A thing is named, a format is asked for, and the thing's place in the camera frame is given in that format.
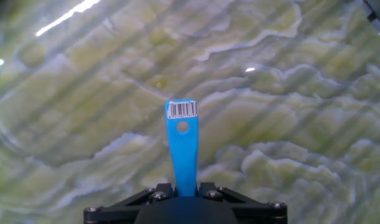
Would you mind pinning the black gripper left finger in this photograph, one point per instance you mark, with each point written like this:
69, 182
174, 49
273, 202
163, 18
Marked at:
121, 210

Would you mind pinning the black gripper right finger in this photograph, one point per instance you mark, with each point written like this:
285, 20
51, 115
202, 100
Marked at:
255, 211

